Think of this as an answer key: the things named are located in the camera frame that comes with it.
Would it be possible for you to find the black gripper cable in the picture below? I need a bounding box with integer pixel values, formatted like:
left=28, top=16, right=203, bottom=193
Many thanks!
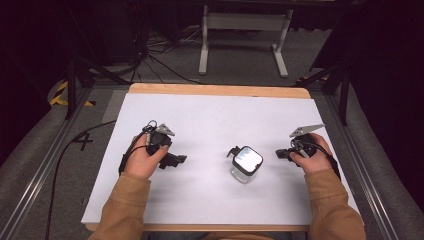
left=117, top=119, right=159, bottom=177
left=291, top=138, right=342, bottom=181

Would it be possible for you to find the black tripod stand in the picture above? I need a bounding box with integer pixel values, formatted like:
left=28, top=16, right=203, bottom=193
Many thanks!
left=292, top=62, right=352, bottom=127
left=64, top=54, right=132, bottom=121

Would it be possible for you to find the grey metal floor rail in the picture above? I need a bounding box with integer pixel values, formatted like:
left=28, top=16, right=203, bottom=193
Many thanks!
left=323, top=93, right=401, bottom=240
left=0, top=85, right=95, bottom=240

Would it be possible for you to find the white metal stand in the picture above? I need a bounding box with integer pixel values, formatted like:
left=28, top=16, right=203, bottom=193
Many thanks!
left=198, top=4, right=295, bottom=79

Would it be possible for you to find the person's left hand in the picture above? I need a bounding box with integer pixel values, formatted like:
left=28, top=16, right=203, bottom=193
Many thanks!
left=124, top=133, right=170, bottom=180

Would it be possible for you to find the white table mat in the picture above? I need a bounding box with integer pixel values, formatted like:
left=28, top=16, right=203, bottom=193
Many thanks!
left=81, top=92, right=360, bottom=226

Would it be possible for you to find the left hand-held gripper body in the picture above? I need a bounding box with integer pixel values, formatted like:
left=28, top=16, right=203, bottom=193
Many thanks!
left=146, top=123, right=176, bottom=157

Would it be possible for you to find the person's right hand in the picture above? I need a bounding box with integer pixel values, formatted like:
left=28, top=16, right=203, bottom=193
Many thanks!
left=289, top=132, right=335, bottom=175

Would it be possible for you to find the bundle of black floor cables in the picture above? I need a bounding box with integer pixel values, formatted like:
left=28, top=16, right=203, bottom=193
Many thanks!
left=132, top=23, right=208, bottom=86

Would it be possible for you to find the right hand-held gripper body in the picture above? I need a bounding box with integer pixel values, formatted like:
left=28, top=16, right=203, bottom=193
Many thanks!
left=288, top=123, right=326, bottom=159

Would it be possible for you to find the black floor cable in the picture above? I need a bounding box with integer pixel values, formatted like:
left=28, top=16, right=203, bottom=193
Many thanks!
left=44, top=120, right=118, bottom=240

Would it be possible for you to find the yellow black hazard tape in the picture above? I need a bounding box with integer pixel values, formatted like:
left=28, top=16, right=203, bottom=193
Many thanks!
left=49, top=81, right=97, bottom=108

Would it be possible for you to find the clear square jar black lid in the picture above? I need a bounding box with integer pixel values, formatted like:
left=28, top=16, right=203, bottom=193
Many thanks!
left=226, top=145, right=265, bottom=185

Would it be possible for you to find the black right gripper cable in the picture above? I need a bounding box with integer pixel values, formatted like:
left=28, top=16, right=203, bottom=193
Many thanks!
left=291, top=138, right=342, bottom=181

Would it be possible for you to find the dark curtain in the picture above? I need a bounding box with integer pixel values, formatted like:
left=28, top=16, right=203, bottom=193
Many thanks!
left=0, top=0, right=73, bottom=166
left=309, top=0, right=424, bottom=204

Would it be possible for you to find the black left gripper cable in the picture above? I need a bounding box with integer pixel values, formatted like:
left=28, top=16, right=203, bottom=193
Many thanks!
left=117, top=119, right=159, bottom=177

